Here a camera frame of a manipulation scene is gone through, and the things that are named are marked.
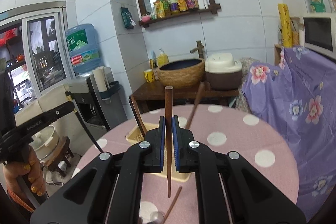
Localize brown white rice cooker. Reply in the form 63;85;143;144
205;53;243;90

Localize yellow patterned roll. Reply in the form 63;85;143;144
277;3;293;48

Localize bronze faucet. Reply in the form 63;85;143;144
190;40;204;59

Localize white microwave oven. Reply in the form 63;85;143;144
302;12;335;60

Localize black chopstick gold band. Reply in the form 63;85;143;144
74;110;104;153

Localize brown wooden chopstick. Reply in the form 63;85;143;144
129;95;147;138
165;86;173;198
185;82;205;130
162;186;183;224

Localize yellow soap dispenser bottle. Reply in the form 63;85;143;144
157;49;169;67

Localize water dispenser machine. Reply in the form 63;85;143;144
68;67;127;139

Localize beige plastic utensil holder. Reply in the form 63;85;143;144
125;121;197;184

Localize dark wooden counter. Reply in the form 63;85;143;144
131;81;239;113

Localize blue water jug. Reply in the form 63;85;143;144
66;23;102;75

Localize yellow mug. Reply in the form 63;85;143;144
143;69;155;83

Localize white pot with lid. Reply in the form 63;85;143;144
30;125;60;161

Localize green bag on wall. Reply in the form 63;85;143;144
121;7;136;30

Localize hand with yellow nails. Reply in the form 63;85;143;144
3;146;47;201

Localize wooden stool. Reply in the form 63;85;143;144
41;136;74;177

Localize woven basket sink bowl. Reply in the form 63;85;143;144
156;59;205;89

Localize purple floral cloth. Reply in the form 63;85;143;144
242;47;335;220

